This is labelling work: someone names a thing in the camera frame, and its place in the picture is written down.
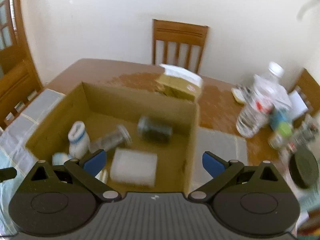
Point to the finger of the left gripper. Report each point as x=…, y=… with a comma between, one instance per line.
x=7, y=174

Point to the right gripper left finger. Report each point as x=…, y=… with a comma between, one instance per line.
x=85, y=170

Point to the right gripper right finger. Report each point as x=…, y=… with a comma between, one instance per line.
x=222, y=172

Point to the white sock blue band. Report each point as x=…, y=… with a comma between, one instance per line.
x=78, y=140

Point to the light blue round toy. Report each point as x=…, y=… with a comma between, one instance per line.
x=60, y=158

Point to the white green labelled box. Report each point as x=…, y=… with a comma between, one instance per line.
x=134, y=167

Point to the jar with dark contents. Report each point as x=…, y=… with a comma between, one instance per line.
x=154, y=130

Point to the green tissue pack front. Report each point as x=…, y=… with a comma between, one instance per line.
x=102, y=176

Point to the teal checked table cloth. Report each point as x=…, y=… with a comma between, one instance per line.
x=45, y=202

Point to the green lid small jar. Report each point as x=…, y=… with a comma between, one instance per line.
x=280, y=135

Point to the brown cardboard box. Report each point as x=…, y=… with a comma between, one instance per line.
x=103, y=108

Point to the large jar black lid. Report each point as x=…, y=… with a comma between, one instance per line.
x=303, y=168

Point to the clear plastic water bottle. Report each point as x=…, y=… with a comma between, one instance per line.
x=265, y=95

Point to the wooden chair left side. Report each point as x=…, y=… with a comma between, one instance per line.
x=16, y=86

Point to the wooden chair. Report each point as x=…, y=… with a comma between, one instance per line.
x=179, y=33
x=16, y=86

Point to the gold tissue box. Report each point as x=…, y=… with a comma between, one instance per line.
x=180, y=83

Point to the stack of white papers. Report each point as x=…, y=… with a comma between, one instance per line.
x=298, y=106

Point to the wooden chair right corner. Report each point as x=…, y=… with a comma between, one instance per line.
x=308, y=88

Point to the wooden chair far side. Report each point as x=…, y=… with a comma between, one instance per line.
x=179, y=33

